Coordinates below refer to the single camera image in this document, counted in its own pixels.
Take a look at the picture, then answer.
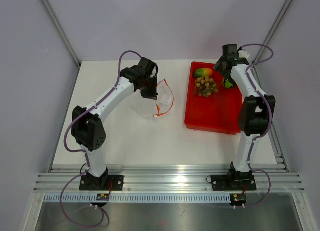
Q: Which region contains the right small circuit board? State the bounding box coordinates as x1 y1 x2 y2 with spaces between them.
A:
230 193 247 203

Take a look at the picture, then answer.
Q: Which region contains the left aluminium corner post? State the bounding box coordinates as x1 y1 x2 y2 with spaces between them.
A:
40 0 81 70

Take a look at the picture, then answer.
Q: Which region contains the aluminium rail frame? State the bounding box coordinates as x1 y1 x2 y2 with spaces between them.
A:
33 163 305 193

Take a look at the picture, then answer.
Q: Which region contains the brown toy longan bunch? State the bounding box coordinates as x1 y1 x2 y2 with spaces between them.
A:
194 76 218 98

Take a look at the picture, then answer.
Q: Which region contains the right aluminium corner post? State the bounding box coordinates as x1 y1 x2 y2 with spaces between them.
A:
251 0 300 68

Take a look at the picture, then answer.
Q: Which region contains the clear orange zip top bag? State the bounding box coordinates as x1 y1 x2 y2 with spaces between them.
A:
130 78 175 120

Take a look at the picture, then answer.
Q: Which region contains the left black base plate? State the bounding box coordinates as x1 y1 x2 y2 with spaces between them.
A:
79 174 124 191

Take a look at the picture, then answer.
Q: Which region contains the left small circuit board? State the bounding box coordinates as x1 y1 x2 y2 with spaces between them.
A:
96 193 110 202

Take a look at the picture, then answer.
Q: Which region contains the green orange toy mango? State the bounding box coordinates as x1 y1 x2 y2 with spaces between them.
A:
193 68 213 78

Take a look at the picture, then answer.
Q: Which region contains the aluminium corner post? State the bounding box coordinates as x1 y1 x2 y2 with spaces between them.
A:
251 0 300 68
40 0 81 70

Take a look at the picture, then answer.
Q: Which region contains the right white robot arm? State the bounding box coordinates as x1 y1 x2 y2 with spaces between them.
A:
210 44 276 192

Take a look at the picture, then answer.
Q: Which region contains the white slotted cable duct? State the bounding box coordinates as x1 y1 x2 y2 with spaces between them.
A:
44 193 231 204

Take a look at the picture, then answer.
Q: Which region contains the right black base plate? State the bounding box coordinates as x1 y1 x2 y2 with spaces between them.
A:
210 175 257 191

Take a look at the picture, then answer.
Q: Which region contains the red plastic tray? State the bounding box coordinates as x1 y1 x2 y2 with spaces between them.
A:
184 61 243 135

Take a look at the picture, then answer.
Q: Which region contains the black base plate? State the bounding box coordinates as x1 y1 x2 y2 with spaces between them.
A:
210 175 257 191
79 174 124 191

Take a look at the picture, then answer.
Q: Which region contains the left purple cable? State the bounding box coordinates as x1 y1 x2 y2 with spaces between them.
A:
59 50 144 228

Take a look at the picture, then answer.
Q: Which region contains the green toy watermelon ball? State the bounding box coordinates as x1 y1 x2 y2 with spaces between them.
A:
222 78 237 89

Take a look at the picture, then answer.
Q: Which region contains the small circuit board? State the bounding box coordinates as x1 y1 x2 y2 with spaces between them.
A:
96 193 110 202
230 193 247 203

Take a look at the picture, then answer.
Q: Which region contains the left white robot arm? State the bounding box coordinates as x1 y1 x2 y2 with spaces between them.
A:
71 57 159 191

